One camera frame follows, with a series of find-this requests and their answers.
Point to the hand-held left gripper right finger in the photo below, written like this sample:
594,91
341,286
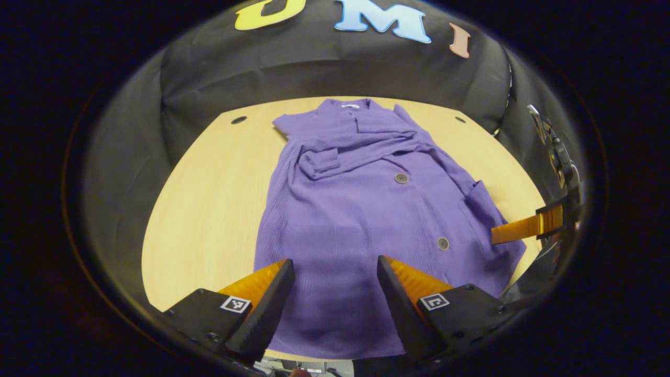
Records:
403,319

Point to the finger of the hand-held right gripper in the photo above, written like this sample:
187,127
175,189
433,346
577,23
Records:
523,229

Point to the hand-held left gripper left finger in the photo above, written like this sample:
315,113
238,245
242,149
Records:
267,314

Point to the purple knit cardigan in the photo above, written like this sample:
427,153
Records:
356,209

